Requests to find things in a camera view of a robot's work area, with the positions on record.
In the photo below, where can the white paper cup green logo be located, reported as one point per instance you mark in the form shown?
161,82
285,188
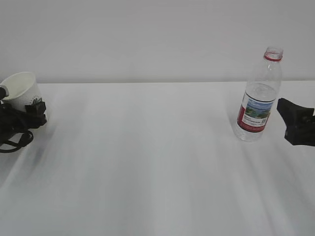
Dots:
23,90

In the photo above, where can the clear plastic water bottle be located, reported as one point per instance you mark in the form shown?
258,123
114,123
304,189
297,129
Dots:
260,93

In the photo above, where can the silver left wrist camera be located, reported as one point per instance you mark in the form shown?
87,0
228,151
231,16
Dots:
3,92

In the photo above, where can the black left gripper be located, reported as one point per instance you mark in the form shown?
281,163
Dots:
16,126

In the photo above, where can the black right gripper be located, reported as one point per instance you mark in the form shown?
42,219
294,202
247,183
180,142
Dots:
299,121

